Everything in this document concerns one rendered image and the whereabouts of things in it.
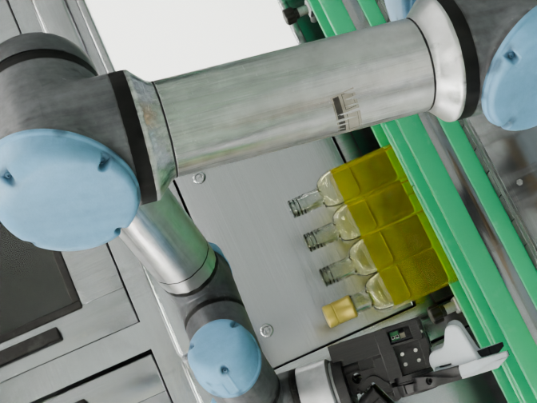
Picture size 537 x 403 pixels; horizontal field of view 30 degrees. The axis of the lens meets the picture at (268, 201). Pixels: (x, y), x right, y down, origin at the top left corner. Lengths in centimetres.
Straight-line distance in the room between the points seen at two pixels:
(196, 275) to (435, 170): 43
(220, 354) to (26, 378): 66
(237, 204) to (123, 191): 88
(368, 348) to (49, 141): 53
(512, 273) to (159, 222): 54
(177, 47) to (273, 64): 92
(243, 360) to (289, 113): 34
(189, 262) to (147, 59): 70
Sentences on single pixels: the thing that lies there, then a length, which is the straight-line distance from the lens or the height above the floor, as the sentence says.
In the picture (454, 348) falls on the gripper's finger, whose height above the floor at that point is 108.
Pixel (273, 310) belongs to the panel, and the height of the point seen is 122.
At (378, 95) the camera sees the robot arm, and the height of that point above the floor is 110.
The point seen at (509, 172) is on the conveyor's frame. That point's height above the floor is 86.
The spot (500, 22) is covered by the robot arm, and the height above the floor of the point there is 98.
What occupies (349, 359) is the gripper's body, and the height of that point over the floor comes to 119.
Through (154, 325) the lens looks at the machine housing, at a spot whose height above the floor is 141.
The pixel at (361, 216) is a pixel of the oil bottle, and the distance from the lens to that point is 151.
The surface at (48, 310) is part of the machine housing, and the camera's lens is 173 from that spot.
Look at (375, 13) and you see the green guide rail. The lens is 161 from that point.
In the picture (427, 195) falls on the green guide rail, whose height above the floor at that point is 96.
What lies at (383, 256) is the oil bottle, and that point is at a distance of 150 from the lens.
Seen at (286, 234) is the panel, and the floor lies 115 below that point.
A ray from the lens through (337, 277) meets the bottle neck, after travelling 151.
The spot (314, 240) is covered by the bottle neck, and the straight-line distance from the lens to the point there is 151.
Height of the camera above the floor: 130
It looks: 5 degrees down
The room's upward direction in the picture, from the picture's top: 113 degrees counter-clockwise
